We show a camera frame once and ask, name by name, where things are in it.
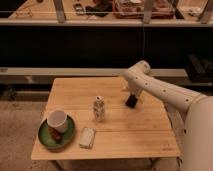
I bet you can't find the small patterned bottle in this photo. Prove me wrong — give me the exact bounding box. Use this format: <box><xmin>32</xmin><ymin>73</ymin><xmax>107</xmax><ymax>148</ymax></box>
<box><xmin>93</xmin><ymin>96</ymin><xmax>105</xmax><ymax>122</ymax></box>

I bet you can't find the white paper cup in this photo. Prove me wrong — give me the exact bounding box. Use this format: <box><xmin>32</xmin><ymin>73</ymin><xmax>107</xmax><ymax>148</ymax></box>
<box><xmin>47</xmin><ymin>110</ymin><xmax>68</xmax><ymax>133</ymax></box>

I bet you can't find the black box at right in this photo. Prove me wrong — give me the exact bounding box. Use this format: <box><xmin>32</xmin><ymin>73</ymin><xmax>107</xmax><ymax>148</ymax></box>
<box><xmin>185</xmin><ymin>54</ymin><xmax>213</xmax><ymax>83</ymax></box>

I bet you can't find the black eraser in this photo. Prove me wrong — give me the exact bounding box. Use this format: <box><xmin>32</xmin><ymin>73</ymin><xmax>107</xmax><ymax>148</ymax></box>
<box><xmin>126</xmin><ymin>94</ymin><xmax>138</xmax><ymax>108</ymax></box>

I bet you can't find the green plate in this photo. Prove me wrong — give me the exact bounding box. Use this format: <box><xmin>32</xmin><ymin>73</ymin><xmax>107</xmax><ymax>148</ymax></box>
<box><xmin>38</xmin><ymin>116</ymin><xmax>75</xmax><ymax>150</ymax></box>

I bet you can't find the black device on shelf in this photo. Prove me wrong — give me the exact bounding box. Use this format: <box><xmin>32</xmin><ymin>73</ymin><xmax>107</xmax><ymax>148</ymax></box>
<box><xmin>73</xmin><ymin>3</ymin><xmax>85</xmax><ymax>15</ymax></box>

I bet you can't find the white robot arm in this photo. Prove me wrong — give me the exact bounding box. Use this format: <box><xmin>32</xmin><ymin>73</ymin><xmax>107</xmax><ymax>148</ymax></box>
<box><xmin>123</xmin><ymin>60</ymin><xmax>213</xmax><ymax>171</ymax></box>

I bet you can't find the tray of items on shelf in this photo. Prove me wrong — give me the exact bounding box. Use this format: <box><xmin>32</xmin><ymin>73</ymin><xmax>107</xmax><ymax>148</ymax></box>
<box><xmin>113</xmin><ymin>0</ymin><xmax>175</xmax><ymax>19</ymax></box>

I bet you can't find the red-brown food item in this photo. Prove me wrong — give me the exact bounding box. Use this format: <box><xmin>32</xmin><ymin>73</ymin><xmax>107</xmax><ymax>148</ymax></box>
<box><xmin>49</xmin><ymin>128</ymin><xmax>61</xmax><ymax>141</ymax></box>

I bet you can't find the white sponge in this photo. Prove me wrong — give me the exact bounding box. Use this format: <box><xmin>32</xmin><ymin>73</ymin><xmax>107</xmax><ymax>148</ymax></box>
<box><xmin>79</xmin><ymin>127</ymin><xmax>96</xmax><ymax>149</ymax></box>

